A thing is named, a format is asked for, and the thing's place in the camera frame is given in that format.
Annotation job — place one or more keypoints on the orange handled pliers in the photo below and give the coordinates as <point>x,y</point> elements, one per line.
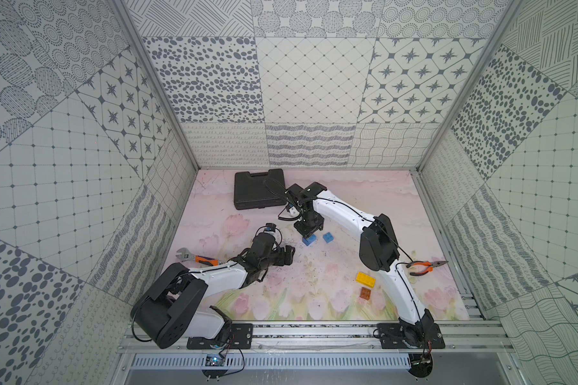
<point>421,268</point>

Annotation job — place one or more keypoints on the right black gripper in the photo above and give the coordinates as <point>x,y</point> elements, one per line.
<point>307,232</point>

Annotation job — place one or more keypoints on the aluminium rail frame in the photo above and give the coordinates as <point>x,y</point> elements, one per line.
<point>473,336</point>

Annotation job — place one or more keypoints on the brown lego brick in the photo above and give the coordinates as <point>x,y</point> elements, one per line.
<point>365,294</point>

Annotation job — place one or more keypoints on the pink floral table mat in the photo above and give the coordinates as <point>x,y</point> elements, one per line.
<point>320,284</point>

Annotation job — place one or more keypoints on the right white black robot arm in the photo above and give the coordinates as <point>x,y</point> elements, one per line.
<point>378,251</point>

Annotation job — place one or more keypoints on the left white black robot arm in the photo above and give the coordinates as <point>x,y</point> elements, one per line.
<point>170,308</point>

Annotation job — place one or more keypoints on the small light blue lego brick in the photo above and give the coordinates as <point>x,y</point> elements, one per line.
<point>328,237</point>

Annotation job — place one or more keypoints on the black plastic tool case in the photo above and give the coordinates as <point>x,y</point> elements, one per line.
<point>259,190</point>

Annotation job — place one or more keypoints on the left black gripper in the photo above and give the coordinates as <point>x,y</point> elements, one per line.
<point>277,254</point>

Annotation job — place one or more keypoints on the dark blue square lego brick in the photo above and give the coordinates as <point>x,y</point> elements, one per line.
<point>309,240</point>

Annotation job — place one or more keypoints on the adjustable wrench orange handle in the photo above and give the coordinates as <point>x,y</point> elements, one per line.
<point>184,254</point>

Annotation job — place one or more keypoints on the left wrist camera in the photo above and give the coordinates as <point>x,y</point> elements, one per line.
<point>270,227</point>

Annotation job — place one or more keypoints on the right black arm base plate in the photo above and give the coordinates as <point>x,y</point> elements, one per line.
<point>396,335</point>

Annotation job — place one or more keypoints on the white perforated cable duct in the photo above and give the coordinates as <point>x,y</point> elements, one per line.
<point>260,361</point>

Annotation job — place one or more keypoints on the yellow lego brick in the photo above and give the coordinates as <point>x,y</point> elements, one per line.
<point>365,280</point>

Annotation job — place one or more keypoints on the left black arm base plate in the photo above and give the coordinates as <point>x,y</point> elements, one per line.
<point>236,335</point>

